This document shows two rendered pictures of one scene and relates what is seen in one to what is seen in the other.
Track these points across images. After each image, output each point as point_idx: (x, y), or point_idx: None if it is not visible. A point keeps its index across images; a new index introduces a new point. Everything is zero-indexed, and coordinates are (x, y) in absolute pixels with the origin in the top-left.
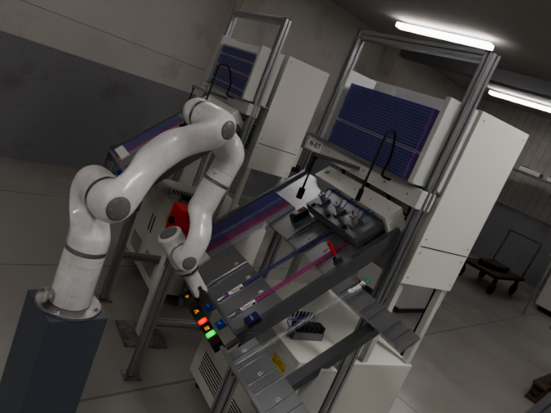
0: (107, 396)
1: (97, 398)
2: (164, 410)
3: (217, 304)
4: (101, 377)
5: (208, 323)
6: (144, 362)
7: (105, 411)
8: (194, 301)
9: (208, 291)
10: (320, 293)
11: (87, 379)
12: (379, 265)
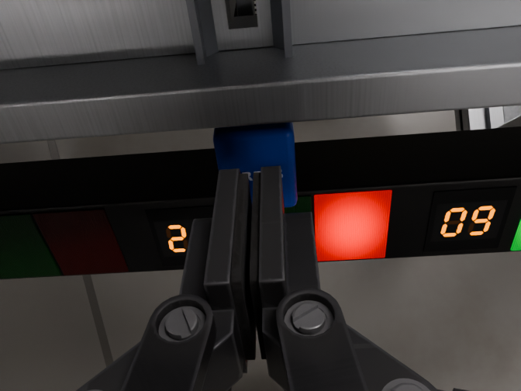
0: (91, 287)
1: (99, 313)
2: (142, 152)
3: (389, 91)
4: (22, 292)
5: (425, 195)
6: None
7: (143, 299)
8: (53, 223)
9: (26, 118)
10: None
11: (32, 328)
12: None
